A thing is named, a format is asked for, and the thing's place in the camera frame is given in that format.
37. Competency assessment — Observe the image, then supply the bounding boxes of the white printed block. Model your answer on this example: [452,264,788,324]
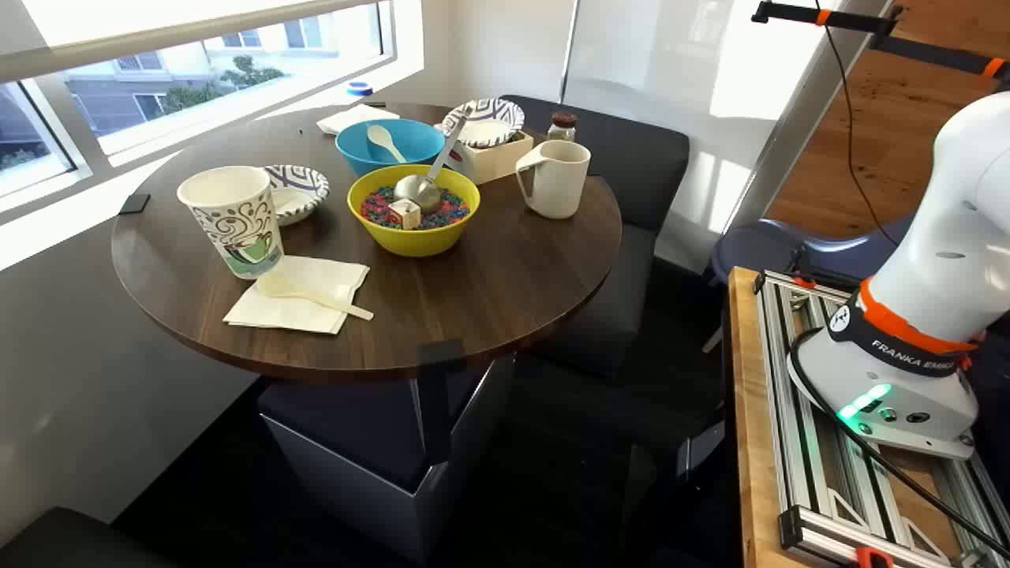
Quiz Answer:
[386,194,425,231]

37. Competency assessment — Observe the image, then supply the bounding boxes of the yellow plastic bowl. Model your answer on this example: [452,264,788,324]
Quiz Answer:
[345,161,486,263]

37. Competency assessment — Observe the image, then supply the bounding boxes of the blue plastic bowl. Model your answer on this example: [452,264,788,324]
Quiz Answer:
[330,116,452,180]

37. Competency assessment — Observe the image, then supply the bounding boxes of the small colourful beads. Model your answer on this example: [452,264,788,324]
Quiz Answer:
[356,183,474,232]

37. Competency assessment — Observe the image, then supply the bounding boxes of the white ceramic mug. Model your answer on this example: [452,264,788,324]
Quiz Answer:
[512,136,593,223]

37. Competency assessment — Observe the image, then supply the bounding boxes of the flat wooden stick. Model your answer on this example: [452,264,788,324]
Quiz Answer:
[312,296,380,324]

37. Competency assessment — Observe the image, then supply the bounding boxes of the small dark-lidded jar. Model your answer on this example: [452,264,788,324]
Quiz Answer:
[544,109,582,145]

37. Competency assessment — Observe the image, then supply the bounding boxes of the dark grey sofa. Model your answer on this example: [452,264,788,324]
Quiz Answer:
[503,90,690,380]

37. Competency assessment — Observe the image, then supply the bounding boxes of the white plastic spoon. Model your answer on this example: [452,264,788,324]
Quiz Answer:
[364,122,409,166]

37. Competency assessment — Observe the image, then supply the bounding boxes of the cream paper napkin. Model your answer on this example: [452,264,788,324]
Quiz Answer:
[222,252,371,336]

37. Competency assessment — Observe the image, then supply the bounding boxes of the small patterned plate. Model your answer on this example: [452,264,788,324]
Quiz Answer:
[263,161,330,231]

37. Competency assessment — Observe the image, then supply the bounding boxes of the white folded paper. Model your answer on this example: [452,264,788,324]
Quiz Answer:
[312,100,403,140]

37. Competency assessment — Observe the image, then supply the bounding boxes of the white glossy board panel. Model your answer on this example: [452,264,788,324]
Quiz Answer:
[562,0,895,276]

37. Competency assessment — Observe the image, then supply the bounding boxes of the grey storage box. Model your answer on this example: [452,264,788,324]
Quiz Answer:
[255,351,521,563]

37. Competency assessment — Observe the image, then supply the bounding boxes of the patterned paper cup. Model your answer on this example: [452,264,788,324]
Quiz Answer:
[174,163,287,283]

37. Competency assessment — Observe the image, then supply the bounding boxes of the blue round chair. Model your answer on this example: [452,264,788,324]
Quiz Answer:
[707,213,911,294]

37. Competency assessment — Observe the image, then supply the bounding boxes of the black boom with orange clamps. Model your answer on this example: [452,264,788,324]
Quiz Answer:
[748,0,1010,81]

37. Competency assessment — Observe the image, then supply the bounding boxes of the black table pedestal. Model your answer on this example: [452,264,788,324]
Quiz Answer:
[407,360,453,468]

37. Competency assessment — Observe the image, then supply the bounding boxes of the thin black hanging cable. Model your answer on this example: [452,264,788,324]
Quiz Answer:
[817,18,895,249]

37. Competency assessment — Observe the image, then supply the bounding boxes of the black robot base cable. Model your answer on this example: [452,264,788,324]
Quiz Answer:
[786,324,1010,562]

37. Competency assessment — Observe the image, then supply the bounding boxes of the white window frame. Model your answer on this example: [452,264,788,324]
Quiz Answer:
[0,0,425,216]

